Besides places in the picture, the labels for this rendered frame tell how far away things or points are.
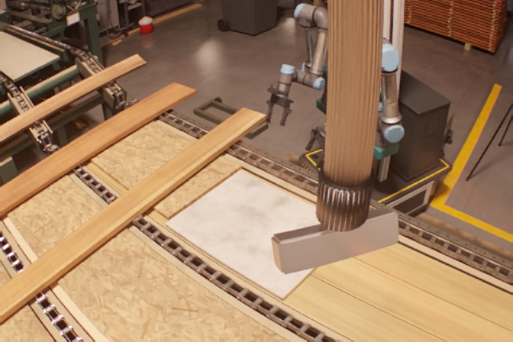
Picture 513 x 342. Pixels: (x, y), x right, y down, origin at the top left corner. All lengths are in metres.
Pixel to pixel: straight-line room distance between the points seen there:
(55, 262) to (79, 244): 0.14
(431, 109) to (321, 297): 1.50
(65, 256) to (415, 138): 2.04
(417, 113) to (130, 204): 1.65
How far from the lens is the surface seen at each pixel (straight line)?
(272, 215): 1.83
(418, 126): 2.66
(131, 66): 3.09
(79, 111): 2.98
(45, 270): 1.76
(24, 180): 2.30
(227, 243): 1.72
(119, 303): 1.60
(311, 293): 1.58
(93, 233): 1.82
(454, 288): 1.69
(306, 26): 2.59
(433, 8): 6.61
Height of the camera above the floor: 2.08
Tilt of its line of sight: 34 degrees down
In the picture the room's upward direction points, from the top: 3 degrees counter-clockwise
